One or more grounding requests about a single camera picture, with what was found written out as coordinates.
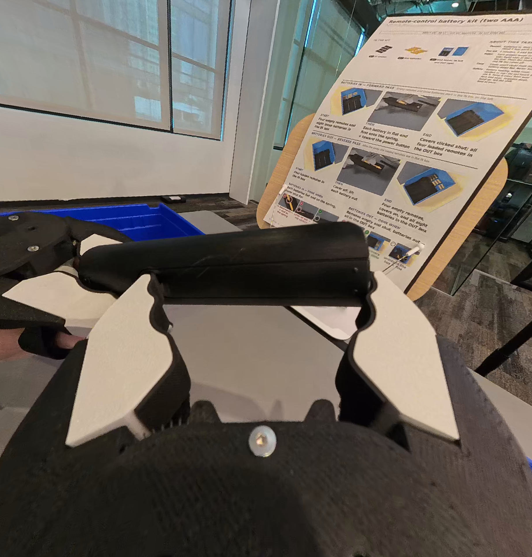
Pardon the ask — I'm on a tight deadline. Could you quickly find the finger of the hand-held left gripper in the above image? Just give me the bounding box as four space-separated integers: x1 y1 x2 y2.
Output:
77 234 119 258
2 272 119 323

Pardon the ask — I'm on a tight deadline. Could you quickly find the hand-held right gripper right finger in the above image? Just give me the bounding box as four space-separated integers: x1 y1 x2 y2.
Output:
336 271 461 442

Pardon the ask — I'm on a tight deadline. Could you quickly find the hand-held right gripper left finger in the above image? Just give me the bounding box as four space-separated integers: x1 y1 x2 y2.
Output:
65 273 190 448

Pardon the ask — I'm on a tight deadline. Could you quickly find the black remote control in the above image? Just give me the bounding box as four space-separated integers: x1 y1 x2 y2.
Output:
75 222 377 307

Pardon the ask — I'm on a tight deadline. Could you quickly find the person's left hand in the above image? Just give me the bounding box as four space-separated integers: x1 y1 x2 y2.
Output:
0 328 27 363

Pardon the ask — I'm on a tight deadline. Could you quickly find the frosted glass window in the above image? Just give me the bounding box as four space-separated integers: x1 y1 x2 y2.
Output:
0 0 232 141

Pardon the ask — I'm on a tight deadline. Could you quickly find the instruction poster board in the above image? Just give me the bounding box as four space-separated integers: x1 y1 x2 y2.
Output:
256 15 532 301

